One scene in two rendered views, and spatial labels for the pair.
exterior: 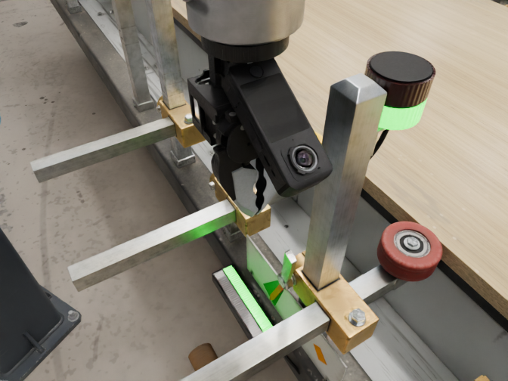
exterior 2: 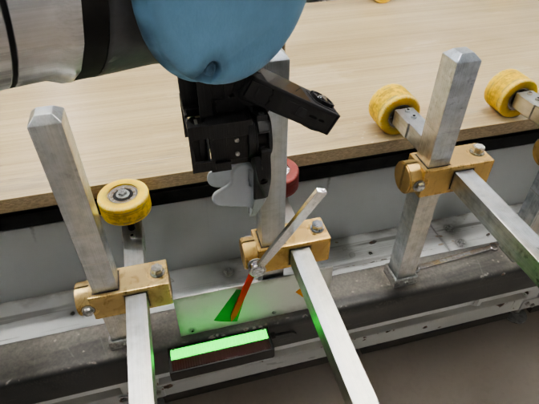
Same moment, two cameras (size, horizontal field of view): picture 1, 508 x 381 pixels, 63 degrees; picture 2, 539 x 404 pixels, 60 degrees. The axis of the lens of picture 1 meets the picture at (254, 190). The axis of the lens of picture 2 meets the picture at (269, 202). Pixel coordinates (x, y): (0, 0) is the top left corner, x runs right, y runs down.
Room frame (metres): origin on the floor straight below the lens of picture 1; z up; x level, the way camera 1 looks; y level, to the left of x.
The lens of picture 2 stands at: (0.18, 0.39, 1.38)
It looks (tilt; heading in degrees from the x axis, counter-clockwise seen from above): 41 degrees down; 286
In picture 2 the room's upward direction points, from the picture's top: straight up
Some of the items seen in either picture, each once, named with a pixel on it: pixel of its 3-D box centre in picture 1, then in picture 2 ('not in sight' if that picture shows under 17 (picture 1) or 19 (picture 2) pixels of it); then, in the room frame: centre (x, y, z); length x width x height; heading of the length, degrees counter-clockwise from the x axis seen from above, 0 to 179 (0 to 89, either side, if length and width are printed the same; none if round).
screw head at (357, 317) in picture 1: (357, 316); (317, 225); (0.25, -0.13, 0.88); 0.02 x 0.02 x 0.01
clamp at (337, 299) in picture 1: (329, 295); (283, 244); (0.30, -0.10, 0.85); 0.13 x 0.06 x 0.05; 31
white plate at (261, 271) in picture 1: (287, 309); (256, 301); (0.33, -0.05, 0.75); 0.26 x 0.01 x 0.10; 31
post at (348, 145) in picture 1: (325, 249); (270, 208); (0.31, -0.09, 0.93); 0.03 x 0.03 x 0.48; 31
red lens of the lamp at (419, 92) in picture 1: (398, 78); not in sight; (0.34, -0.13, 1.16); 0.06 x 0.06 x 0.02
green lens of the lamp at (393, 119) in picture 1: (391, 101); not in sight; (0.34, -0.13, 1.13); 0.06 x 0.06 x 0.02
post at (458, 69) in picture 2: not in sight; (422, 195); (0.10, -0.22, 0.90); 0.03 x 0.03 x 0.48; 31
